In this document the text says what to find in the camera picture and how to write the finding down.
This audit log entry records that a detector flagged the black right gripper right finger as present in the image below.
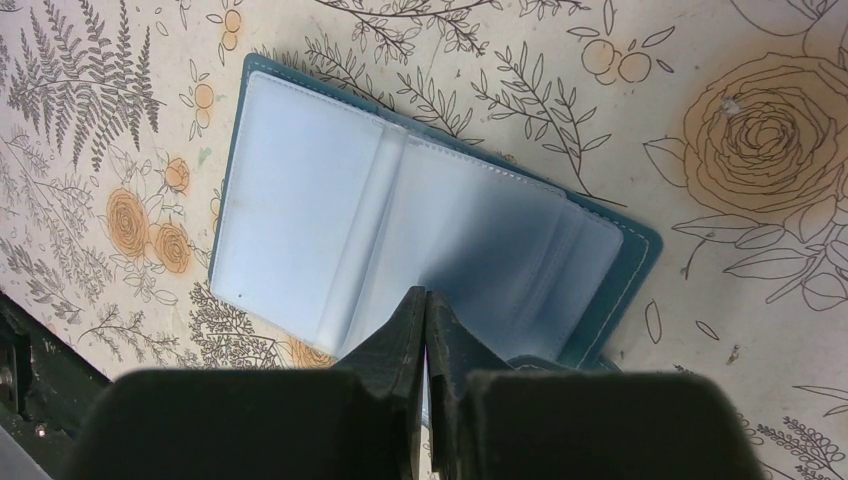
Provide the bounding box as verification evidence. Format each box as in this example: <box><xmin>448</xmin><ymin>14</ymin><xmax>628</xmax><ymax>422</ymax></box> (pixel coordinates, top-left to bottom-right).
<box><xmin>425</xmin><ymin>292</ymin><xmax>762</xmax><ymax>479</ymax></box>

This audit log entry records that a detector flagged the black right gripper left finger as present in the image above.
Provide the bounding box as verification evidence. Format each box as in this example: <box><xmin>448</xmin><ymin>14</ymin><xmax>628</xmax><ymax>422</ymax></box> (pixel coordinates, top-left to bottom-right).
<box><xmin>62</xmin><ymin>286</ymin><xmax>426</xmax><ymax>479</ymax></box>

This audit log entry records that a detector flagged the floral table mat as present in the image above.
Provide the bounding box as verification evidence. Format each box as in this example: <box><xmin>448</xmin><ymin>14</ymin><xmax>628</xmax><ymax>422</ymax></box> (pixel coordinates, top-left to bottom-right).
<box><xmin>1</xmin><ymin>1</ymin><xmax>847</xmax><ymax>479</ymax></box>

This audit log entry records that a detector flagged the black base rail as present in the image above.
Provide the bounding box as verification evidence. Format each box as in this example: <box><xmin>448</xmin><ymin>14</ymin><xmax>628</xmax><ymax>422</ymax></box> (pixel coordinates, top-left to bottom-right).
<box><xmin>1</xmin><ymin>294</ymin><xmax>110</xmax><ymax>471</ymax></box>

